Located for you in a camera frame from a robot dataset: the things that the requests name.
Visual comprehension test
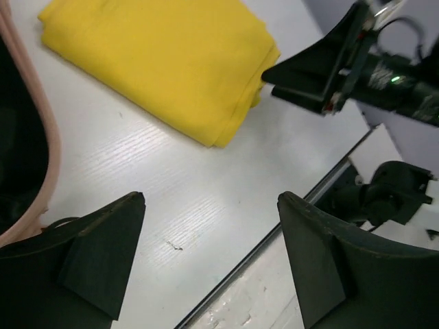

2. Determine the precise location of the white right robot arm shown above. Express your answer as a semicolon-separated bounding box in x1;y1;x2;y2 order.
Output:
262;1;438;227

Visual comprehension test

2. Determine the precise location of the yellow cloth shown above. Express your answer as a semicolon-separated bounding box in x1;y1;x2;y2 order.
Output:
38;1;280;147

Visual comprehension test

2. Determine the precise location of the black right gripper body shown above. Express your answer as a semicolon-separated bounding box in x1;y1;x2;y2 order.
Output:
322;44;438;127

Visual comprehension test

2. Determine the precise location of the aluminium table rail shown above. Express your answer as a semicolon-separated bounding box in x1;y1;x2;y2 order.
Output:
174;130;375;329

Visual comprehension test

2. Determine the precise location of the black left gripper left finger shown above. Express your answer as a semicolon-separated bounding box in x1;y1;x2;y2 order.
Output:
1;192;145;329

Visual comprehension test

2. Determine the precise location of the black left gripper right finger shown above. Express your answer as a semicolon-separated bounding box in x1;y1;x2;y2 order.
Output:
278;192;438;328

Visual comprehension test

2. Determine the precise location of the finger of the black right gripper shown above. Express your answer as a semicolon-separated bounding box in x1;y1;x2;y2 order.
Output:
261;0;371;99
271;82;340;115

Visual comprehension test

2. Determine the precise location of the pink hard-shell suitcase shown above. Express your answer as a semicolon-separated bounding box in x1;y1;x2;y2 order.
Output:
1;1;61;245

